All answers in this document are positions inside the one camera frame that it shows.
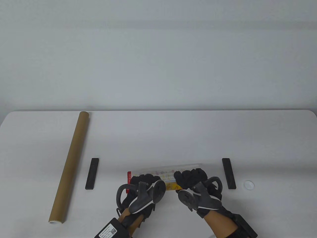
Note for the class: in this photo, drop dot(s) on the person's right hand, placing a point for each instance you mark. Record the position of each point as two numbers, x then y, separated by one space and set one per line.
190 177

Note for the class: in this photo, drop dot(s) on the person's left hand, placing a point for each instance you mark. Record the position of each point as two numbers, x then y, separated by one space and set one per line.
146 179

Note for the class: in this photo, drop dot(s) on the colourful paper map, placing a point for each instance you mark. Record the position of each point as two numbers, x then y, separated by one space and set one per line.
168 173

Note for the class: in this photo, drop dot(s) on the black paperweight bar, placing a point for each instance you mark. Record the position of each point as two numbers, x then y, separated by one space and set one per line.
92 173
229 173

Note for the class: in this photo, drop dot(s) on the white round tube cap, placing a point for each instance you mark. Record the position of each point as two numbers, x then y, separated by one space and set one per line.
249 185

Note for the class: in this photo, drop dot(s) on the brown cardboard mailing tube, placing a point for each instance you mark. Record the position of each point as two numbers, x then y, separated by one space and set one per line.
70 163

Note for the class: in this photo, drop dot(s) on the person's right forearm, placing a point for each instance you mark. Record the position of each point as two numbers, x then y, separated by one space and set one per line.
220 225

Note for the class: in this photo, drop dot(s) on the person's left forearm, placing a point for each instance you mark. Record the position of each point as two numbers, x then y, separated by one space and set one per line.
132 220

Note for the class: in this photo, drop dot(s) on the black and white controller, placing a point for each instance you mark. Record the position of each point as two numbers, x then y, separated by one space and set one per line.
141 203
205 198

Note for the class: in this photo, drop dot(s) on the black sensor box white label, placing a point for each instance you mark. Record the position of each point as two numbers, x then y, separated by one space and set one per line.
111 229

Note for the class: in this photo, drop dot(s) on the plain black sensor box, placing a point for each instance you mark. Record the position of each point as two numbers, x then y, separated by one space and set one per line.
245 226

